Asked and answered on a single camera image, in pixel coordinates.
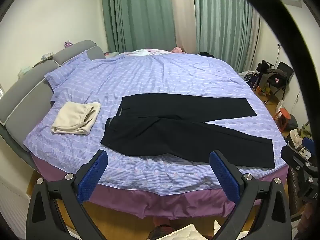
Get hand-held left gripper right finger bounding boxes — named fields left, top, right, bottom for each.
left=209, top=150, right=292, bottom=240

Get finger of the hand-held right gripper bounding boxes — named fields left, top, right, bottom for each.
left=280, top=145, right=320, bottom=180
left=301, top=137, right=316, bottom=158

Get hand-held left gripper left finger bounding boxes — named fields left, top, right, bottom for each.
left=26, top=149, right=108, bottom=240

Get black pants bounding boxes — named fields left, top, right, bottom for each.
left=100, top=93, right=275, bottom=168

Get red stool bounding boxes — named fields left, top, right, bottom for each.
left=274, top=107, right=291, bottom=131

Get white plastic bag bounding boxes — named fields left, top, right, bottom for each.
left=275, top=99, right=286, bottom=116

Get folded beige cloth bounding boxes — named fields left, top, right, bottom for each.
left=51, top=102, right=102, bottom=135

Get white quilted cloth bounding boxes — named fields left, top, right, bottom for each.
left=160, top=224, right=250, bottom=240

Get black folding chair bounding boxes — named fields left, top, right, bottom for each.
left=255, top=60, right=294, bottom=103

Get brown slipper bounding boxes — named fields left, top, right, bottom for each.
left=147, top=217, right=181, bottom=240

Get white radiator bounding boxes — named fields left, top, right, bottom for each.
left=0, top=175, right=28, bottom=240

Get grey padded headboard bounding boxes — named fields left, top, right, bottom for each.
left=0, top=40, right=105, bottom=155

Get bed with purple sheet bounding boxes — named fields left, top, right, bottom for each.
left=23, top=49, right=288, bottom=197

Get green curtain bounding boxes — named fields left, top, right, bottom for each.
left=192, top=0, right=262, bottom=71
left=101, top=0, right=177, bottom=55

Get beige sheer curtain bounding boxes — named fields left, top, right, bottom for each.
left=167, top=0, right=198, bottom=53

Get black curved cable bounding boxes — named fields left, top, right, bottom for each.
left=224, top=0, right=320, bottom=140

